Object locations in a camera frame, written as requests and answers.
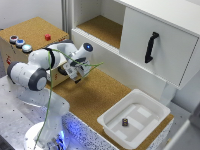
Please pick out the wooden drawer box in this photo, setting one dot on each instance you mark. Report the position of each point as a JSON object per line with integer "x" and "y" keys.
{"x": 31, "y": 28}

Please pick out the purple block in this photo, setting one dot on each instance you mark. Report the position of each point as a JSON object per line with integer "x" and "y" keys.
{"x": 125, "y": 122}

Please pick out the green button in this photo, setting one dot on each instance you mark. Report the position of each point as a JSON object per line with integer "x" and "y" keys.
{"x": 26, "y": 48}

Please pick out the blue button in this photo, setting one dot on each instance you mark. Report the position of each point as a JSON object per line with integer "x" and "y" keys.
{"x": 20, "y": 42}

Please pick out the white sliding door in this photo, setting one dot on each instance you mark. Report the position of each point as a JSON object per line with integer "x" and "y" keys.
{"x": 166, "y": 50}

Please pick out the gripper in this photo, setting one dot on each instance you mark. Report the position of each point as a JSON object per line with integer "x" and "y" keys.
{"x": 72, "y": 69}

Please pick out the white plastic box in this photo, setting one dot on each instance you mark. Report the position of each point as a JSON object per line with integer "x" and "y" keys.
{"x": 146, "y": 106}

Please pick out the red button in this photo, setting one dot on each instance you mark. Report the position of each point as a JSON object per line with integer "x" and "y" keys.
{"x": 14, "y": 39}

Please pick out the white cabinet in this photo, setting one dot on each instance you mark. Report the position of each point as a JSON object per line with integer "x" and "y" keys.
{"x": 133, "y": 75}

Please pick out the pink block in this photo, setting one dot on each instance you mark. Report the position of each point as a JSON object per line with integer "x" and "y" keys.
{"x": 47, "y": 36}

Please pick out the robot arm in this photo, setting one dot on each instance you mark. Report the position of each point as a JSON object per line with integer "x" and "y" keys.
{"x": 25, "y": 74}

